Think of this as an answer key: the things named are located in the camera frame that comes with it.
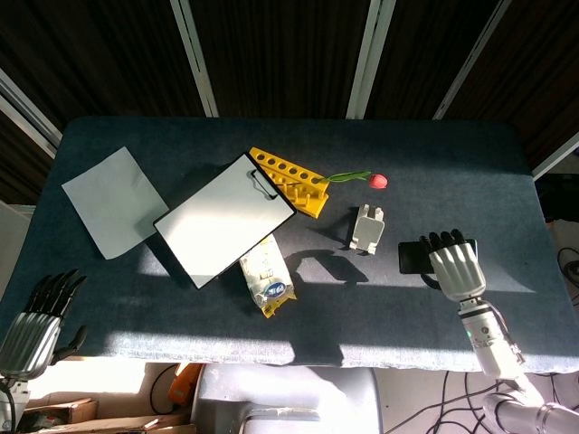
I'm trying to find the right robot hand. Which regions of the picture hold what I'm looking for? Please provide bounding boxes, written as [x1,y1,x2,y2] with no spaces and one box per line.
[418,229,489,303]

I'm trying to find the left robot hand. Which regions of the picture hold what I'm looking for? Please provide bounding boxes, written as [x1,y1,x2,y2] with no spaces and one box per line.
[0,269,90,380]

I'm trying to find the black smartphone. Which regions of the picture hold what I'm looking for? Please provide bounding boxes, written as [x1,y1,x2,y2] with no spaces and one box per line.
[397,238,479,276]

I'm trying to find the white plastic holder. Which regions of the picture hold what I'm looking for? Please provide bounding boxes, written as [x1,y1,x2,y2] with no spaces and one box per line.
[348,203,387,256]

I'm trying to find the cardboard box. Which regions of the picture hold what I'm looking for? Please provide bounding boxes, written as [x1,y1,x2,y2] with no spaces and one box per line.
[20,396,198,434]

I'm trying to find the artificial red tulip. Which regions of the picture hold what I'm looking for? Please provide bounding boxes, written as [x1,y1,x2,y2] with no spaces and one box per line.
[323,170,389,190]

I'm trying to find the blue table cloth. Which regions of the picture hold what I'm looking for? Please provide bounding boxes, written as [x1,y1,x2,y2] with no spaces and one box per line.
[0,116,579,374]

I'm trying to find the orange object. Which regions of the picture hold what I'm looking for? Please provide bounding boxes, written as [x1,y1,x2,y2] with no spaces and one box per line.
[167,363,203,406]

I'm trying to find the yellow test tube rack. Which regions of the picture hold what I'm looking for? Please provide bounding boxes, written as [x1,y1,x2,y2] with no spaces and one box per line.
[249,146,331,221]

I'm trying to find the white paper sheet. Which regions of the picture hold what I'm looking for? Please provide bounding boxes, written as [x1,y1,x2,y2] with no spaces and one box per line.
[61,146,171,261]

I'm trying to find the yellow white snack packet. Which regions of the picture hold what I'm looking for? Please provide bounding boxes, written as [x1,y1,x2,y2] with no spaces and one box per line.
[238,233,299,319]

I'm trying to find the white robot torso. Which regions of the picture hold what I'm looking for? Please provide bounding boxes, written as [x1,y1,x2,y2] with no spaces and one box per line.
[189,363,385,434]

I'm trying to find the white clipboard with black clip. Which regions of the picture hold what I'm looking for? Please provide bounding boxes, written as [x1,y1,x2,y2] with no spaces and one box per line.
[152,153,299,290]

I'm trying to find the black looped cable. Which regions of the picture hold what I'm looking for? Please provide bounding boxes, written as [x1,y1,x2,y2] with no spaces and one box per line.
[149,363,182,415]

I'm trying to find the black floor cables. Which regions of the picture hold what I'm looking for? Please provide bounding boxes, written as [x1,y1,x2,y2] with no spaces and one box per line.
[424,370,562,434]

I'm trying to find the white partition post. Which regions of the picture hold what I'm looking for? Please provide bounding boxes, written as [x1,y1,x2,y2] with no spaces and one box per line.
[0,67,63,148]
[432,0,515,121]
[170,0,220,118]
[346,0,397,120]
[532,135,579,182]

